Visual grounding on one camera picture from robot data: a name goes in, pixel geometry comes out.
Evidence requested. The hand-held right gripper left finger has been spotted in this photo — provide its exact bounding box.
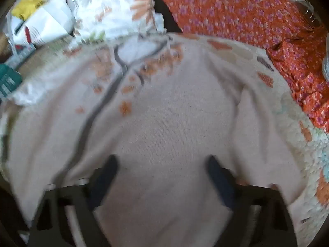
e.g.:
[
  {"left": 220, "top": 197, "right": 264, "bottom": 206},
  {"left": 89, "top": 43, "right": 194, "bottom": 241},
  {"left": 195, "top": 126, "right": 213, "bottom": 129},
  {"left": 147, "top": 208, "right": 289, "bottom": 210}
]
[{"left": 27, "top": 154, "right": 120, "bottom": 247}]

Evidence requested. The white floral pillow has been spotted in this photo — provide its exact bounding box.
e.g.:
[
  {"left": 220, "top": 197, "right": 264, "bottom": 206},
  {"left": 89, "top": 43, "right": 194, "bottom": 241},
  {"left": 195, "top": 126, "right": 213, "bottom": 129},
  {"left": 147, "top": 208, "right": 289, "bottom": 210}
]
[{"left": 64, "top": 0, "right": 166, "bottom": 43}]

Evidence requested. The yellow packet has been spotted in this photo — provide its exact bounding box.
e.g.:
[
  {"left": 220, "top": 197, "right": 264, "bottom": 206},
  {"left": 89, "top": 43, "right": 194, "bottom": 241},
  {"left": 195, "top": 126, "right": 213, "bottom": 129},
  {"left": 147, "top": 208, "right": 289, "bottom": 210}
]
[{"left": 12, "top": 0, "right": 50, "bottom": 19}]

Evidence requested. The orange floral cloth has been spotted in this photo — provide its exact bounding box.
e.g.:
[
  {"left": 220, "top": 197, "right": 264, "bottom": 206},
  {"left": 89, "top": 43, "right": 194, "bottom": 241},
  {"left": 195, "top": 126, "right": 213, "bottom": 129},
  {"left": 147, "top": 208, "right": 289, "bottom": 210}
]
[{"left": 152, "top": 0, "right": 329, "bottom": 134}]

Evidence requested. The heart-print quilted blanket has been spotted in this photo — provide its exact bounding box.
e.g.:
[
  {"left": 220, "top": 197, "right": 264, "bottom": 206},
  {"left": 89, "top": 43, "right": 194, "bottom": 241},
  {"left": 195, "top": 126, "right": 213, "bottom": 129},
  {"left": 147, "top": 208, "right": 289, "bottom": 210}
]
[{"left": 0, "top": 33, "right": 329, "bottom": 247}]

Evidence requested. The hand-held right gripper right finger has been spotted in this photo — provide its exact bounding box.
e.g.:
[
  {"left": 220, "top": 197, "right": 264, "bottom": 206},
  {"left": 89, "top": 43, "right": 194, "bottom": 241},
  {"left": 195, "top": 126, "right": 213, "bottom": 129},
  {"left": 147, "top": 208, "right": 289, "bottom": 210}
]
[{"left": 206, "top": 155, "right": 299, "bottom": 247}]

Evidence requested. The pale pink knit garment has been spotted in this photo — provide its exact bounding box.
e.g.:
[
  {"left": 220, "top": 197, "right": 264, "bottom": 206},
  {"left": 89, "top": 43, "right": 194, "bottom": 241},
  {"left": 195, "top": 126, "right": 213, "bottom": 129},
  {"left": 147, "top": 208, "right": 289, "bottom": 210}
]
[{"left": 5, "top": 33, "right": 309, "bottom": 247}]

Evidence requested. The white paper bag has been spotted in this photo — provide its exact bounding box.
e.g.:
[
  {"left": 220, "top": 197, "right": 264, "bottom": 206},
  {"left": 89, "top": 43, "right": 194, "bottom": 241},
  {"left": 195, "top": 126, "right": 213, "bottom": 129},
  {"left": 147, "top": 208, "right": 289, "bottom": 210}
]
[{"left": 8, "top": 0, "right": 78, "bottom": 50}]

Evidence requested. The teal box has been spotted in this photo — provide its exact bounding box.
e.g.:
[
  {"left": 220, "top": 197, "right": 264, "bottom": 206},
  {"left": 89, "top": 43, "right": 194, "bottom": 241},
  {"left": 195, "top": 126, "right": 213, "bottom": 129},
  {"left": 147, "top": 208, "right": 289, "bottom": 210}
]
[{"left": 0, "top": 64, "right": 23, "bottom": 101}]

